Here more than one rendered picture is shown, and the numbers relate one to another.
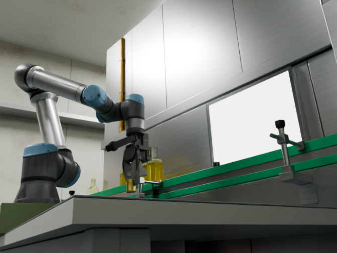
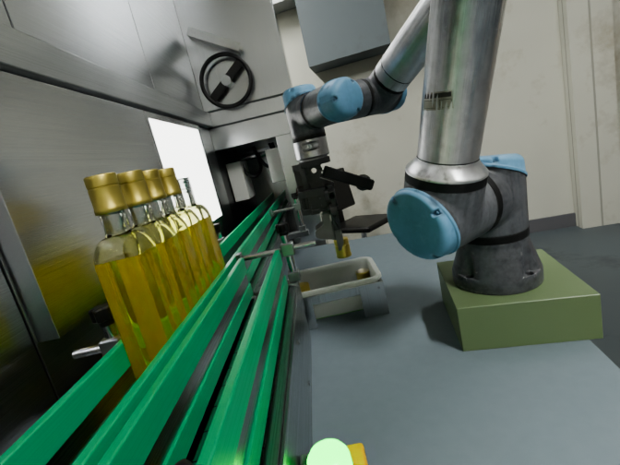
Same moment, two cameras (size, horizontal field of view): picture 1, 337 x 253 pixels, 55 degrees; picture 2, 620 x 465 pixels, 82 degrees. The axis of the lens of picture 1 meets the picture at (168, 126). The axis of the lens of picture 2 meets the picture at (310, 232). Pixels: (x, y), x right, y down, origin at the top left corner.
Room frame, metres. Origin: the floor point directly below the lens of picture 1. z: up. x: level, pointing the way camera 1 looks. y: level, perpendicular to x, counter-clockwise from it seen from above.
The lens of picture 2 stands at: (1.79, 0.69, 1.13)
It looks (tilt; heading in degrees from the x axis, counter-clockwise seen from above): 12 degrees down; 226
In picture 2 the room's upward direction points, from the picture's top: 13 degrees counter-clockwise
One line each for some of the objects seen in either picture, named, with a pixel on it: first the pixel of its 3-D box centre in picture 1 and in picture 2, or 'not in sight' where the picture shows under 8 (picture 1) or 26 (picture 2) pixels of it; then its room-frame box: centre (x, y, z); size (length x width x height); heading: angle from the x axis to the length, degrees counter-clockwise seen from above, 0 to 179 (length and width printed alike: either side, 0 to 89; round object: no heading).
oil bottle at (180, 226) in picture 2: not in sight; (181, 281); (1.56, 0.15, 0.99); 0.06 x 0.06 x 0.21; 43
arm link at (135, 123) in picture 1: (134, 127); (311, 149); (1.19, 0.13, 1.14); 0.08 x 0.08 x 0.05
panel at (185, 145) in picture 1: (207, 139); (156, 183); (1.41, -0.18, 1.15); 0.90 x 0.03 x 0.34; 43
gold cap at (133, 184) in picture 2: not in sight; (133, 188); (1.60, 0.19, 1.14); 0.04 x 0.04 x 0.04
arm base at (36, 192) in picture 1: (37, 194); (494, 252); (1.12, 0.46, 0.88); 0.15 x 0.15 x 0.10
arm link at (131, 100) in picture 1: (134, 109); (304, 113); (1.19, 0.13, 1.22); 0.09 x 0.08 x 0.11; 77
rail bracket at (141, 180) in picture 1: (144, 183); (277, 254); (1.33, 0.11, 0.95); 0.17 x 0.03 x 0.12; 133
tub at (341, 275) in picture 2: not in sight; (334, 290); (1.18, 0.10, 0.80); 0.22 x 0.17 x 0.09; 133
